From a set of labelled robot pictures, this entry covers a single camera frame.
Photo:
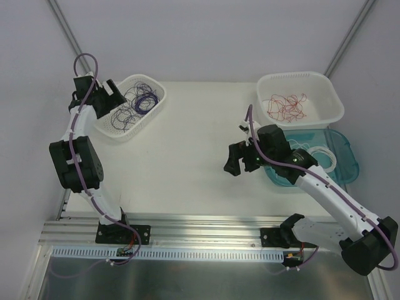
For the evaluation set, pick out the teal transparent plastic bin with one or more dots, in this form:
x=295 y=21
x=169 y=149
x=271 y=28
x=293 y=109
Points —
x=331 y=149

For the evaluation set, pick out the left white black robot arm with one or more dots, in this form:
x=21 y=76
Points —
x=76 y=162

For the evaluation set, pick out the white perforated basket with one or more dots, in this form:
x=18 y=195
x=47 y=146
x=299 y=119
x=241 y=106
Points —
x=145 y=98

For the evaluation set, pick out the white slotted cable duct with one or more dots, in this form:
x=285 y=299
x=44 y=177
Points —
x=169 y=254

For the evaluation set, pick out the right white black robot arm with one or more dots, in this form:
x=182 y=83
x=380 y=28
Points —
x=360 y=237

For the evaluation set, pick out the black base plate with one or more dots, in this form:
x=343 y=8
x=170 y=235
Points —
x=115 y=234
x=277 y=237

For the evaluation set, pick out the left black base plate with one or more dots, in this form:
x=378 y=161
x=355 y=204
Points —
x=115 y=234

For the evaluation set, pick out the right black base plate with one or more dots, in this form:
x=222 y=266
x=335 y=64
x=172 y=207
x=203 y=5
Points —
x=277 y=237

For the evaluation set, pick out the aluminium mounting rail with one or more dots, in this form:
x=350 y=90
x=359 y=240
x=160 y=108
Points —
x=167 y=230

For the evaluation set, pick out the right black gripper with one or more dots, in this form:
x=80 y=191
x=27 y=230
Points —
x=245 y=157

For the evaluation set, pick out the aluminium frame post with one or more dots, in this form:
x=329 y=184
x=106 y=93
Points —
x=364 y=12
x=84 y=64

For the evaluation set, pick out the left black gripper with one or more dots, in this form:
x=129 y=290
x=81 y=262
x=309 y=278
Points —
x=106 y=98

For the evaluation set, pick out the white plastic tub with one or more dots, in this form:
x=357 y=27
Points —
x=297 y=100

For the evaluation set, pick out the right aluminium frame post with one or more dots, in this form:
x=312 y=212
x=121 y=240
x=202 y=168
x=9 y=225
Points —
x=364 y=12

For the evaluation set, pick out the left aluminium frame post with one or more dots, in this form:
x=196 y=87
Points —
x=84 y=64

